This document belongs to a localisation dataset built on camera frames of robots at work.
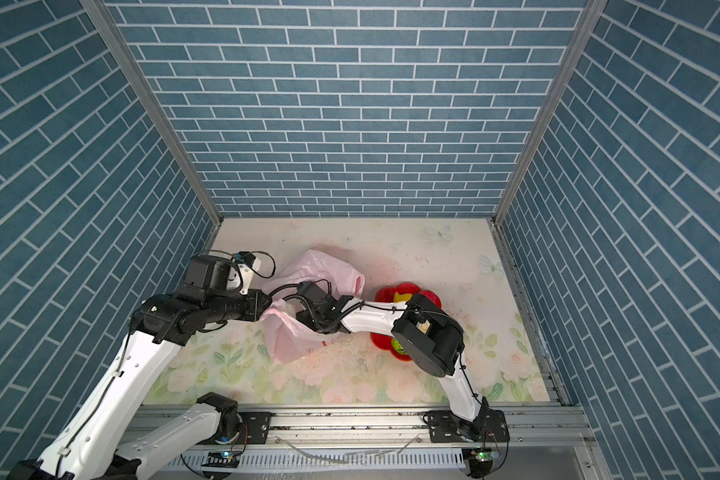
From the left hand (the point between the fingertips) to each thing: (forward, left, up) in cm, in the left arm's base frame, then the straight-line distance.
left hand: (271, 299), depth 71 cm
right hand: (+4, -2, -19) cm, 19 cm away
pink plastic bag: (-11, -7, +5) cm, 14 cm away
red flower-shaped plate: (-3, -28, -19) cm, 34 cm away
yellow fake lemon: (+8, -33, -14) cm, 37 cm away
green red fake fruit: (-6, -32, -16) cm, 36 cm away
